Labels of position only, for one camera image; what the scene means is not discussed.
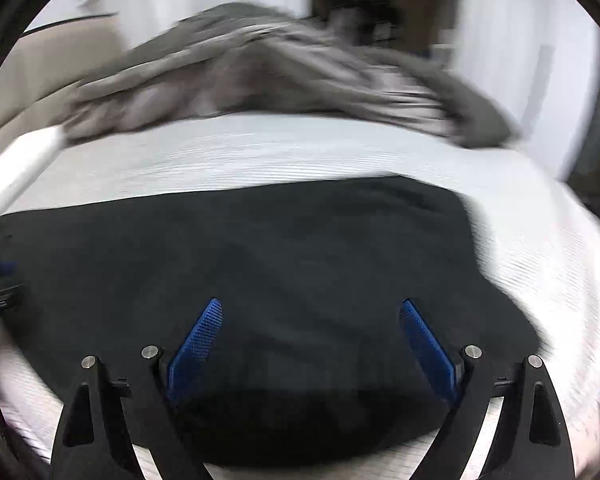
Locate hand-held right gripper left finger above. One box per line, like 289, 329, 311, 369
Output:
50, 298, 224, 480

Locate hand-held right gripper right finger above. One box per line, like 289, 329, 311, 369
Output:
399, 299, 576, 480

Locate black pants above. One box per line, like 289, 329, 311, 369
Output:
0, 175, 541, 466

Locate grey rumpled blanket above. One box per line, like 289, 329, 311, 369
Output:
62, 2, 521, 148

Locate white bed side rail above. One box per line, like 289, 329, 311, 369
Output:
0, 126, 65, 231

